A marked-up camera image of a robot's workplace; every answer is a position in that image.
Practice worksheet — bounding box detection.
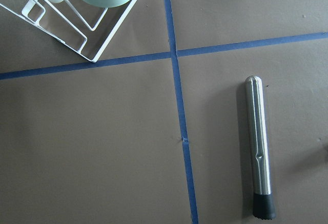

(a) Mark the steel muddler black tip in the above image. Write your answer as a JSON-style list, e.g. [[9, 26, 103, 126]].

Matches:
[[245, 75, 276, 220]]

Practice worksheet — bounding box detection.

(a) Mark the white wire cup rack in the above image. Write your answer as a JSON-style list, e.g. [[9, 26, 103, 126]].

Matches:
[[1, 0, 137, 63]]

